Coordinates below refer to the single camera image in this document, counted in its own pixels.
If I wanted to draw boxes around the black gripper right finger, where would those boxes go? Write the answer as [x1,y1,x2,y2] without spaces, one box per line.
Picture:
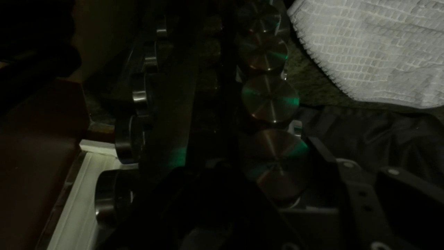
[307,137,444,250]

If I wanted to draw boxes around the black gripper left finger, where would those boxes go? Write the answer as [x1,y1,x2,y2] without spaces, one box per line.
[95,158,296,250]

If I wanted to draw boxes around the round metal lid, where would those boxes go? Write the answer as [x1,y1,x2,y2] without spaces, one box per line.
[238,127,312,202]

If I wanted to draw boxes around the metal spice jar stand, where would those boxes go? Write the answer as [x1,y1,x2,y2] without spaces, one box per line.
[133,0,244,186]

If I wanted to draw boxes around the black fabric curtain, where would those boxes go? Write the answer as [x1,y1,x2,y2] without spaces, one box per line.
[295,104,444,195]

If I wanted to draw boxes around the white plastic container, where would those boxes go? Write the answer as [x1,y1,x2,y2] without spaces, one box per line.
[45,137,122,250]

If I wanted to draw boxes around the grey waffle weave towel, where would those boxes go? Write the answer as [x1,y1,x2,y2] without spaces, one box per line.
[287,0,444,109]

